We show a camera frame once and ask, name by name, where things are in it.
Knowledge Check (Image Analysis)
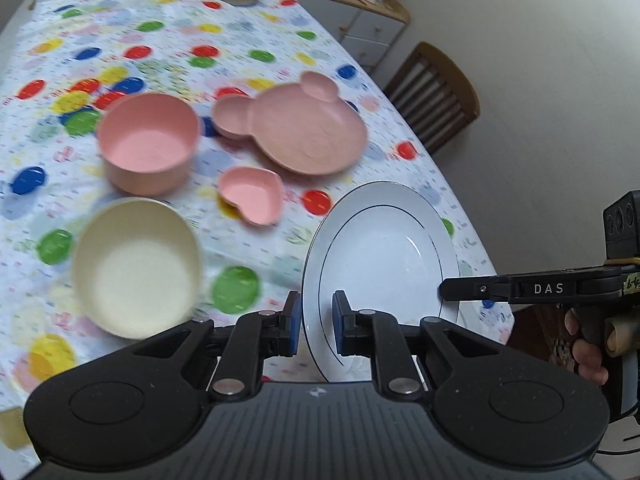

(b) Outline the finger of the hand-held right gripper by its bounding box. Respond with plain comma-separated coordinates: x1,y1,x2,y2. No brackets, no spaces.
439,272,608,309

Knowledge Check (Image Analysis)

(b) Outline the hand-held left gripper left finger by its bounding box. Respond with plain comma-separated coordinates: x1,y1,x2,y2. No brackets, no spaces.
132,290,303,404

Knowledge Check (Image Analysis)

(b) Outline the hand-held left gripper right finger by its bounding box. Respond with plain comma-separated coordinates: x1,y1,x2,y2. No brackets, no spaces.
331,290,503,404

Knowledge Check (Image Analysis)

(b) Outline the white plate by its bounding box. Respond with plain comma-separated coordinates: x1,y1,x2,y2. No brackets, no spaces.
301,181,460,383

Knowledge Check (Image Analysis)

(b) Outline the cream round bowl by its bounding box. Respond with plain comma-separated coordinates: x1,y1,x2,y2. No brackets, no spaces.
71,197,203,339

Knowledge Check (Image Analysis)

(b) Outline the pink bear-shaped plate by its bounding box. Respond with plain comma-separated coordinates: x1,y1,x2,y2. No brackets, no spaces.
212,71,369,177

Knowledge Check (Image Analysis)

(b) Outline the pink round bowl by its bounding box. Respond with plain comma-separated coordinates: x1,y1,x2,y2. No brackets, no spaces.
96,92,201,196

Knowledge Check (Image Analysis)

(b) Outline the person's right hand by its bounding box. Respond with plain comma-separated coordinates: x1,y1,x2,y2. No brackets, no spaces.
564,307,609,387

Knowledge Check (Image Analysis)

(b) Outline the pink heart-shaped dish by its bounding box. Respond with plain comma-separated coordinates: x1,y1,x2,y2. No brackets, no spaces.
217,166,284,226

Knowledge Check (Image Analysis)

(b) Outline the dark wooden chair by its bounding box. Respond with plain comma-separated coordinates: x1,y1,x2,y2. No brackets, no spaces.
382,41,482,156

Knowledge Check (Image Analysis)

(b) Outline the white drawer cabinet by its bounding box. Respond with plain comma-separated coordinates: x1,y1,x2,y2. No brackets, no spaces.
297,0,412,73

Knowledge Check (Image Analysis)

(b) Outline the balloon print tablecloth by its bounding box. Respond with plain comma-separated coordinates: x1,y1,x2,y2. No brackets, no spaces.
0,0,514,411

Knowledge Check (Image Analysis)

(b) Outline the tan cardboard piece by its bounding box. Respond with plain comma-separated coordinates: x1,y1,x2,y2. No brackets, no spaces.
0,407,29,449

